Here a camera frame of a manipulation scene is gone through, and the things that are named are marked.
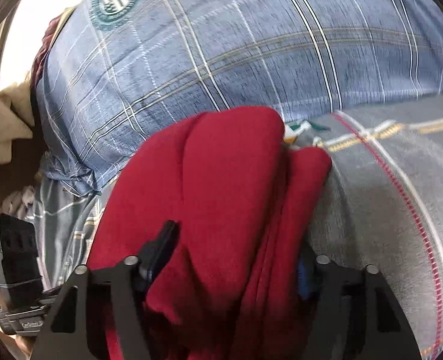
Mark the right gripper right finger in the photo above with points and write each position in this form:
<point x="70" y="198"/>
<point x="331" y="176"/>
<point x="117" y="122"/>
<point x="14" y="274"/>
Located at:
<point x="355" y="313"/>

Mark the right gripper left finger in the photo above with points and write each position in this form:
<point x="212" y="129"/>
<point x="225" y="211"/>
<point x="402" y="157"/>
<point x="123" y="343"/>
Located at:
<point x="76" y="325"/>

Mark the red knit garment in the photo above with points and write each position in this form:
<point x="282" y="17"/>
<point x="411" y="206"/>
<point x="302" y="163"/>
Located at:
<point x="243" y="201"/>

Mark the grey crumpled cloth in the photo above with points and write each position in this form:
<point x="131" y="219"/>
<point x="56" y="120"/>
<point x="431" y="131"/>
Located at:
<point x="18" y="202"/>

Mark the grey patterned bed sheet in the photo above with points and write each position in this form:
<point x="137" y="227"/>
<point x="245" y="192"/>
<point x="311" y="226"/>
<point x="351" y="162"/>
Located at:
<point x="381" y="203"/>

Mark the beige cloth pile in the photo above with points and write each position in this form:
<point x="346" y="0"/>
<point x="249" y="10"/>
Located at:
<point x="0" y="127"/>

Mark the blue plaid pillow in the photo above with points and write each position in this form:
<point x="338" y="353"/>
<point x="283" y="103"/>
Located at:
<point x="121" y="70"/>

